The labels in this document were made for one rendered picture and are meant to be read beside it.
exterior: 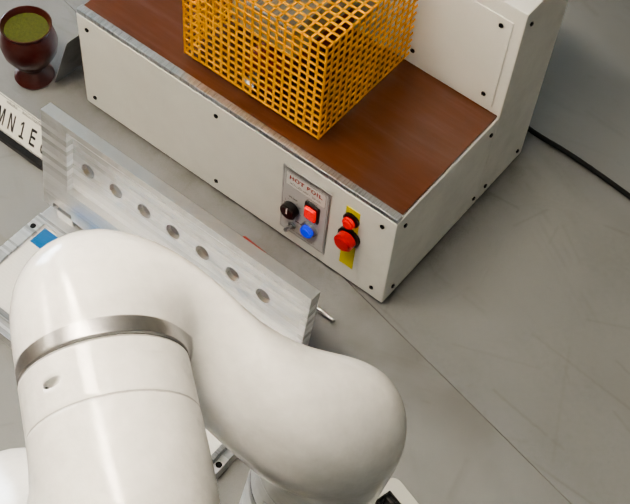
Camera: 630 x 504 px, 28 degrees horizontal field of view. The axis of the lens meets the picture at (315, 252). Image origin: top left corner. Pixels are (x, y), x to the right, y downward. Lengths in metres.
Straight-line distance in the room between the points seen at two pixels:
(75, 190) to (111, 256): 0.98
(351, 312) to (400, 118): 0.27
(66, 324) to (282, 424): 0.14
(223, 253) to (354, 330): 0.24
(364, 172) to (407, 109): 0.12
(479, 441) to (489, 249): 0.30
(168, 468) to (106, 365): 0.07
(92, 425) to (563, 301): 1.16
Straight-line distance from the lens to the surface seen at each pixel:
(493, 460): 1.62
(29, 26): 1.90
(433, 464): 1.61
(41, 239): 1.75
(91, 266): 0.72
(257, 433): 0.76
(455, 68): 1.68
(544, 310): 1.75
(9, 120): 1.87
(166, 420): 0.69
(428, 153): 1.62
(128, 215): 1.64
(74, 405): 0.69
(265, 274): 1.50
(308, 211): 1.64
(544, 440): 1.65
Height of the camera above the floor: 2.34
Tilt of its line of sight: 55 degrees down
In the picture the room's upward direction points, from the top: 6 degrees clockwise
